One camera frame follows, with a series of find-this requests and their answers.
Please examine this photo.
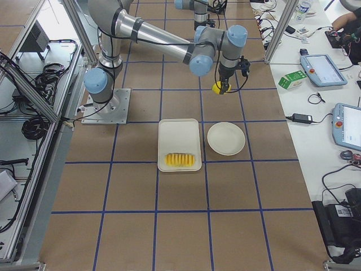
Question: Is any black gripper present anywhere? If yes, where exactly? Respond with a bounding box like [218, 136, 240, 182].
[218, 66, 235, 95]

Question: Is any yellow lemon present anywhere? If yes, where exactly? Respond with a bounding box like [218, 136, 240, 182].
[212, 81, 220, 95]

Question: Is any cream round plate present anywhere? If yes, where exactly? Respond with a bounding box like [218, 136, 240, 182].
[207, 122, 245, 156]

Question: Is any green white box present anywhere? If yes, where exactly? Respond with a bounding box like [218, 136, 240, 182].
[278, 70, 307, 90]

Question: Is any cream rectangular tray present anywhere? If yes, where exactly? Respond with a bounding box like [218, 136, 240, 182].
[157, 119, 202, 172]

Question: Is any black power adapter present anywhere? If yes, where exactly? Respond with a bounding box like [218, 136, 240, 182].
[292, 113, 313, 124]

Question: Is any sliced yellow pineapple toy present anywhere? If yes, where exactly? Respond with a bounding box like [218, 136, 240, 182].
[164, 153, 195, 167]

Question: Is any far teach pendant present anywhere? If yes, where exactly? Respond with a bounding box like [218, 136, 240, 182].
[300, 54, 347, 87]

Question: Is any teach pendant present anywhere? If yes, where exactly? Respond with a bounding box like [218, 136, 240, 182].
[300, 54, 347, 87]
[332, 103, 361, 151]

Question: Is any near teach pendant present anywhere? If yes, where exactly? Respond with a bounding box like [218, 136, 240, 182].
[332, 103, 361, 151]

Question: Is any grey electronics box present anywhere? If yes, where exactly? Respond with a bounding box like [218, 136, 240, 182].
[19, 20, 50, 54]

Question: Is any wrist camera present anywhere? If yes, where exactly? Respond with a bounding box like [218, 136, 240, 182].
[239, 56, 250, 77]

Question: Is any aluminium frame post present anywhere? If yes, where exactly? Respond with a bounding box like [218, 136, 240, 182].
[265, 0, 298, 64]

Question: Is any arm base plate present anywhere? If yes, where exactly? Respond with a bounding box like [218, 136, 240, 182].
[81, 88, 131, 125]

